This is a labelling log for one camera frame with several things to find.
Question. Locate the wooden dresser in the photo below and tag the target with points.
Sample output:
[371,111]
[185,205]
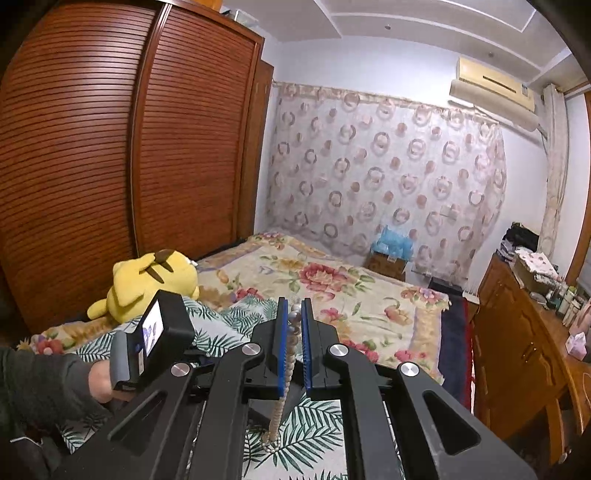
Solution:
[512,350]

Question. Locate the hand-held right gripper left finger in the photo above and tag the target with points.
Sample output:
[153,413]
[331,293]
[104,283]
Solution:
[282,350]

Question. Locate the group of small bottles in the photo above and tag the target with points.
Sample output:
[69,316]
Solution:
[570,302]

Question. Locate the dark blue bed sheet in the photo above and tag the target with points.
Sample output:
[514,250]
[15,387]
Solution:
[455,346]

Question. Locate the cardboard box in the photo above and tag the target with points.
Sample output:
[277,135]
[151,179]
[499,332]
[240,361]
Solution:
[385,266]

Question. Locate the yellow plush toy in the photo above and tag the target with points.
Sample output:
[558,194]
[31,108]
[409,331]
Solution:
[138,286]

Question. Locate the pile of dark clothes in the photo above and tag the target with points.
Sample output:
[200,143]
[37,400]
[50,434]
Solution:
[519,240]

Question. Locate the circle patterned sheer curtain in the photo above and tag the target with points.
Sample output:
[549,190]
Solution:
[378,175]

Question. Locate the brown slatted wooden wardrobe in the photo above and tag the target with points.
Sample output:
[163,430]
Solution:
[92,161]

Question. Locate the cloth wrapped pipe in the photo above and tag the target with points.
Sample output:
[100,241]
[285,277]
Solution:
[555,175]

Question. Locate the floral patterned box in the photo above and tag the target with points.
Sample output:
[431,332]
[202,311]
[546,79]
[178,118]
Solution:
[538,270]

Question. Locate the wall air conditioner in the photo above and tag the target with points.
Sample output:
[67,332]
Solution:
[496,92]

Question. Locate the leaf print blanket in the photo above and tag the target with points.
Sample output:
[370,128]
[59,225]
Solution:
[217,318]

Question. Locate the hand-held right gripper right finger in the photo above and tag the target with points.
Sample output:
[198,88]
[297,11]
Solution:
[308,350]

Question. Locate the blue plastic bag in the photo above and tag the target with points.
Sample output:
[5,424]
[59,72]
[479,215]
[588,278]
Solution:
[392,242]

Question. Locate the person's left forearm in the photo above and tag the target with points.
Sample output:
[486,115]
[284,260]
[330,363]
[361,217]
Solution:
[41,392]

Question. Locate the bed with floral blanket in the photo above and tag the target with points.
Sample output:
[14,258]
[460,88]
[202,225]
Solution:
[341,290]

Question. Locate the dark cloth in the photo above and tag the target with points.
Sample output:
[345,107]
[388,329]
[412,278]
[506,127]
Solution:
[23,461]

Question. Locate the pink tissue box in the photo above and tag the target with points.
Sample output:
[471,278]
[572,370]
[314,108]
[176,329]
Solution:
[576,346]

